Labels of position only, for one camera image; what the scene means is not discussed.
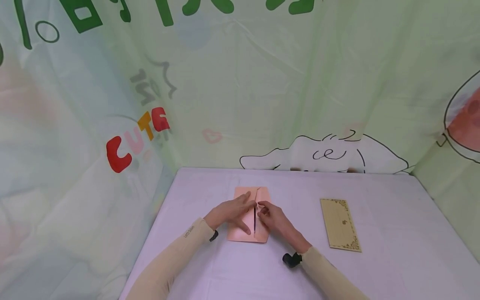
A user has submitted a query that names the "person's right hand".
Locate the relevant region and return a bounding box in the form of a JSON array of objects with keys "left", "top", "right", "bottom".
[{"left": 257, "top": 201, "right": 313, "bottom": 253}]

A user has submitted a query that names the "person's left hand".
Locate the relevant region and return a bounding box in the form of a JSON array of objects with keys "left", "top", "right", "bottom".
[{"left": 203, "top": 192, "right": 257, "bottom": 235}]

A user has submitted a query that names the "pink paper envelope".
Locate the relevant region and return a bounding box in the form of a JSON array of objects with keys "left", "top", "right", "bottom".
[{"left": 226, "top": 186, "right": 271, "bottom": 244}]

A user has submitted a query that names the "person's left forearm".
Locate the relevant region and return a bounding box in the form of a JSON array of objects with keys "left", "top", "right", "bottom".
[{"left": 125, "top": 218, "right": 215, "bottom": 300}]

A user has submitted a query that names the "person's right forearm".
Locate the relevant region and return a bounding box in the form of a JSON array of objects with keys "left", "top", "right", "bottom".
[{"left": 300, "top": 247, "right": 370, "bottom": 300}]

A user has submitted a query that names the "beige patterned envelope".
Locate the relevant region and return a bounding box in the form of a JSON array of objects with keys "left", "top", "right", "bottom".
[{"left": 320, "top": 198, "right": 363, "bottom": 253}]

